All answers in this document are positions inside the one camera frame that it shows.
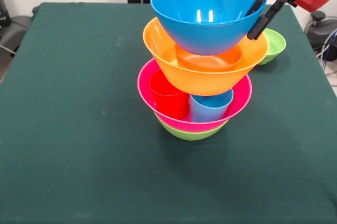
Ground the small green bowl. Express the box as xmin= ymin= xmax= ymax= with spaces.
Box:
xmin=257 ymin=27 xmax=287 ymax=65

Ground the large blue bowl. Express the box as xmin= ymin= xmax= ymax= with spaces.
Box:
xmin=150 ymin=0 xmax=267 ymax=56

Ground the small red-orange bowl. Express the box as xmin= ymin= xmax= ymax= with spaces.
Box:
xmin=174 ymin=43 xmax=244 ymax=72

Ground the large pink bowl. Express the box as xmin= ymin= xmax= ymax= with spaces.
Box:
xmin=137 ymin=57 xmax=253 ymax=133

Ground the large orange bowl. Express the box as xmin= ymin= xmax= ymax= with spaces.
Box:
xmin=142 ymin=16 xmax=270 ymax=96

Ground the blue cup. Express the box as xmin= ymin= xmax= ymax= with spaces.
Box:
xmin=189 ymin=89 xmax=234 ymax=122

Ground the red cup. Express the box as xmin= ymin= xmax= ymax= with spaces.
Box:
xmin=148 ymin=70 xmax=191 ymax=119

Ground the large green bowl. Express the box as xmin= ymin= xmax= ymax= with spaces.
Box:
xmin=154 ymin=113 xmax=229 ymax=141

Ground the dark green tablecloth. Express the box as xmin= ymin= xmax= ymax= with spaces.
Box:
xmin=0 ymin=2 xmax=337 ymax=224

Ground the blue cable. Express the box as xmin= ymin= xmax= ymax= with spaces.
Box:
xmin=321 ymin=33 xmax=337 ymax=71

